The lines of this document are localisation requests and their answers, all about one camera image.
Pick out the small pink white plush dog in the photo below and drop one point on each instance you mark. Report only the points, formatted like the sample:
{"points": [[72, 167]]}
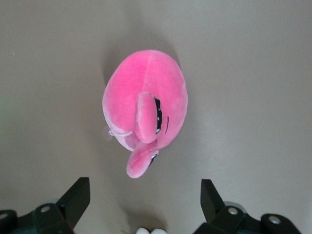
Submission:
{"points": [[150, 231]]}

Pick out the large table cover mat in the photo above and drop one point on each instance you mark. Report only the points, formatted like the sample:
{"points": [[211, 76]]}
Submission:
{"points": [[243, 73]]}

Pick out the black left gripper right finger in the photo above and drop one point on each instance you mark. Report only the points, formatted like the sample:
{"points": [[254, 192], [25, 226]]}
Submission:
{"points": [[226, 219]]}

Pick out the pink round plush toy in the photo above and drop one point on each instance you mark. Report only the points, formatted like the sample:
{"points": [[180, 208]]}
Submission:
{"points": [[146, 97]]}

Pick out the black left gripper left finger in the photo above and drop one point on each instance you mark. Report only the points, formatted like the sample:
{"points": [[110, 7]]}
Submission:
{"points": [[63, 212]]}

